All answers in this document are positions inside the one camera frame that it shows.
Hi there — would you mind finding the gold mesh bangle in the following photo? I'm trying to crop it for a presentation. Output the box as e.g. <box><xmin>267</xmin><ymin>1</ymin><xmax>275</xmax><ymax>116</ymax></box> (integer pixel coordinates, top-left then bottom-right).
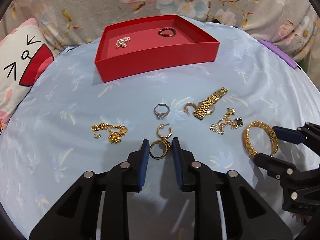
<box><xmin>242</xmin><ymin>121</ymin><xmax>279</xmax><ymax>157</ymax></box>

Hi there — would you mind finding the gold clover chain necklace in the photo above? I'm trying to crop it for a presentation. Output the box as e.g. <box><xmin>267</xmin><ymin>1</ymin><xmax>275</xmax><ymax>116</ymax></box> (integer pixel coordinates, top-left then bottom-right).
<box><xmin>209</xmin><ymin>107</ymin><xmax>245</xmax><ymax>136</ymax></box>

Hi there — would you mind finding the gold ball chain bracelet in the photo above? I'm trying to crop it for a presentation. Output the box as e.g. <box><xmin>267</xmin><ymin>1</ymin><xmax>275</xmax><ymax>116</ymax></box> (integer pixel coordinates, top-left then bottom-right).
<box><xmin>90</xmin><ymin>122</ymin><xmax>129</xmax><ymax>144</ymax></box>

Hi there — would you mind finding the gold ring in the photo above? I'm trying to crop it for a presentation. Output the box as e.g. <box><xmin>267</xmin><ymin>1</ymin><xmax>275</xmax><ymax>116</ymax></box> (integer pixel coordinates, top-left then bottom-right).
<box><xmin>149</xmin><ymin>140</ymin><xmax>172</xmax><ymax>160</ymax></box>

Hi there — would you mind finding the purple object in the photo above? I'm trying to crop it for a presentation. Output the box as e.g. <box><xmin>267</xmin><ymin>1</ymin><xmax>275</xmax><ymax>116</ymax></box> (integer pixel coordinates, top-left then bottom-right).
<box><xmin>258</xmin><ymin>40</ymin><xmax>302</xmax><ymax>70</ymax></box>

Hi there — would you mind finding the gold watch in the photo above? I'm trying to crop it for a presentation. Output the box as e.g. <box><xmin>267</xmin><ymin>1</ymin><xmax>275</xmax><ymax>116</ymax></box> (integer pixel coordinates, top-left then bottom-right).
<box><xmin>194</xmin><ymin>87</ymin><xmax>228</xmax><ymax>120</ymax></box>

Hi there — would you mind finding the light blue patterned sheet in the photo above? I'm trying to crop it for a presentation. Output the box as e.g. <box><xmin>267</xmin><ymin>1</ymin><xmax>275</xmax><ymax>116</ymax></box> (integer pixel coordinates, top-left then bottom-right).
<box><xmin>1</xmin><ymin>23</ymin><xmax>319</xmax><ymax>237</ymax></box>

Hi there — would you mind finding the gold hoop earring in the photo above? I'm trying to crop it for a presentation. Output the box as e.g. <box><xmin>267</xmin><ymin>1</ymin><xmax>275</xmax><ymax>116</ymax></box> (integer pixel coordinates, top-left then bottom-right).
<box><xmin>156</xmin><ymin>124</ymin><xmax>173</xmax><ymax>140</ymax></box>
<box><xmin>183</xmin><ymin>102</ymin><xmax>197</xmax><ymax>116</ymax></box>

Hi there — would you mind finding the gold hoop earring near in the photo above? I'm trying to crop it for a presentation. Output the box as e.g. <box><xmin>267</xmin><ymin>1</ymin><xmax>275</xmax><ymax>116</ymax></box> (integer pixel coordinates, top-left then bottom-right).
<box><xmin>156</xmin><ymin>124</ymin><xmax>173</xmax><ymax>140</ymax></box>

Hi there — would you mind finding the grey floral blanket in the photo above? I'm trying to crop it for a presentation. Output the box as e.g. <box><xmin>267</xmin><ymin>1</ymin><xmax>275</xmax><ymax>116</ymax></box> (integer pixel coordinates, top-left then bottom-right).
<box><xmin>1</xmin><ymin>0</ymin><xmax>319</xmax><ymax>68</ymax></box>

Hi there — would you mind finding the white cartoon face pillow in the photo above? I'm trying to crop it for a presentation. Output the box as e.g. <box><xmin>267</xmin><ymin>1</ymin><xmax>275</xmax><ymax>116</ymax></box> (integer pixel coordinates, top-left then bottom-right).
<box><xmin>0</xmin><ymin>17</ymin><xmax>54</xmax><ymax>128</ymax></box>

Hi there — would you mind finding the red cardboard tray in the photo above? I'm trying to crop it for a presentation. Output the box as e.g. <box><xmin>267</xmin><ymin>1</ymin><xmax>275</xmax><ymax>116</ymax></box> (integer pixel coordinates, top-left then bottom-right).
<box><xmin>94</xmin><ymin>15</ymin><xmax>220</xmax><ymax>82</ymax></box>

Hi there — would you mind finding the silver diamond ring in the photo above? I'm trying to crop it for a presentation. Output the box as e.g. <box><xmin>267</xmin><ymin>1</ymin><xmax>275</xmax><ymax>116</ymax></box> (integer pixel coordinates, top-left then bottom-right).
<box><xmin>153</xmin><ymin>103</ymin><xmax>171</xmax><ymax>120</ymax></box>

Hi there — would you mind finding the dark beaded bracelet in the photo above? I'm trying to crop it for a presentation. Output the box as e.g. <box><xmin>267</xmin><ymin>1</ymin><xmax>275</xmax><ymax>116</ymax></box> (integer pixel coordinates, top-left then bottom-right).
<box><xmin>158</xmin><ymin>27</ymin><xmax>177</xmax><ymax>38</ymax></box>

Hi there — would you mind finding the pearl bracelet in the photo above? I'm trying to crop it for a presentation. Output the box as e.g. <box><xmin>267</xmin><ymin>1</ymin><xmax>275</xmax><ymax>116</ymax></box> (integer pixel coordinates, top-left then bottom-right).
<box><xmin>115</xmin><ymin>36</ymin><xmax>131</xmax><ymax>49</ymax></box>

